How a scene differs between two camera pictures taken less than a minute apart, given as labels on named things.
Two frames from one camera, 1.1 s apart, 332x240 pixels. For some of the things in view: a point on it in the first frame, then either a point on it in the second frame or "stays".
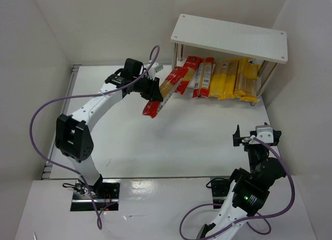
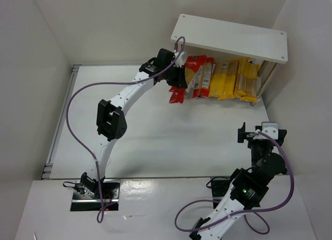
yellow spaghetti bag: (240, 80) stays
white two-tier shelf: (198, 37) stays
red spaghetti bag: (152, 108) → (192, 66)
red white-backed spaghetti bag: (204, 75) stays
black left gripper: (149, 87) → (177, 75)
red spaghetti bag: (193, 62) → (176, 90)
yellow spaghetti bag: (218, 81) stays
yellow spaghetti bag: (251, 83) stays
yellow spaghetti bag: (230, 79) stays
